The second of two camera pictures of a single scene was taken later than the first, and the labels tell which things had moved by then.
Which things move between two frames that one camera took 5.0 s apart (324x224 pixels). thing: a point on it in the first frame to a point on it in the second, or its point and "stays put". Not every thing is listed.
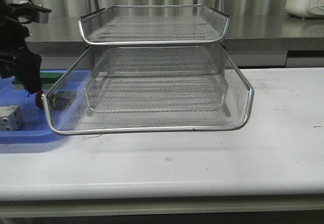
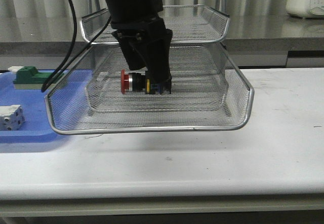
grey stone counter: (253, 41) stays put
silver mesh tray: (154, 88) stays put
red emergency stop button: (38, 98) to (135, 82)
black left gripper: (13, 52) to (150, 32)
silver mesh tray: (153, 24) stays put
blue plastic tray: (62, 105) stays put
